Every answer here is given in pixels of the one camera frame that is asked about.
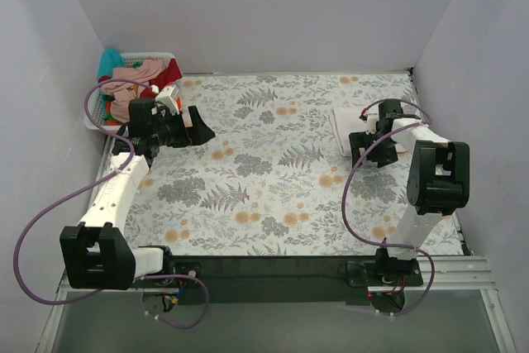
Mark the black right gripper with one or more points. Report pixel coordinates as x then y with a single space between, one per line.
373 143

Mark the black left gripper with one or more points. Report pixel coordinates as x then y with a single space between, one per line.
183 130

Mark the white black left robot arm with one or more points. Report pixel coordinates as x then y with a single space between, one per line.
95 252

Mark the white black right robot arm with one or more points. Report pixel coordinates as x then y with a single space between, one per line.
437 185

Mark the red t shirt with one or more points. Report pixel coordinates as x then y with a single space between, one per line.
170 74

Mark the floral patterned table mat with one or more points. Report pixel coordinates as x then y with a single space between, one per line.
272 181

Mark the pink t shirt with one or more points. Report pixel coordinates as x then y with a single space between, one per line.
124 92

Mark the green garment in basket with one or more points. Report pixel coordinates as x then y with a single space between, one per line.
107 116

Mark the white plastic laundry basket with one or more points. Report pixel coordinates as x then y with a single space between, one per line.
95 100

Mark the teal t shirt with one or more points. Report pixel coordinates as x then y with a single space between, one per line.
111 59

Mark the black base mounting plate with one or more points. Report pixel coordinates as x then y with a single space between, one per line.
295 279

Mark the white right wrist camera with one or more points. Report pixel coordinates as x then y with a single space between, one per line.
370 120

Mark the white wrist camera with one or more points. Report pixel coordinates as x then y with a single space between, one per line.
370 120
169 97

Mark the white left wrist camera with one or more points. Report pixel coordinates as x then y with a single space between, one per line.
169 97

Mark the aluminium frame rail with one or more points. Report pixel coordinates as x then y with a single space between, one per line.
452 272

